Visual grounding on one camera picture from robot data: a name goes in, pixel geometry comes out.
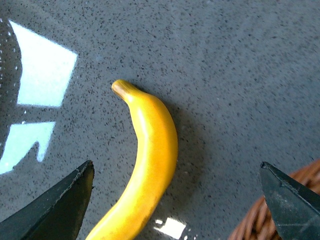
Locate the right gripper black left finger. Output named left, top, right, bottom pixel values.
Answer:
left=0, top=160, right=95, bottom=240

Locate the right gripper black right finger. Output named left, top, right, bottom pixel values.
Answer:
left=259, top=161, right=320, bottom=240

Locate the yellow banana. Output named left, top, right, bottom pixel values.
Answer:
left=86, top=79, right=178, bottom=240

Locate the right brown wicker basket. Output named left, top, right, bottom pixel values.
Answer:
left=228, top=159, right=320, bottom=240

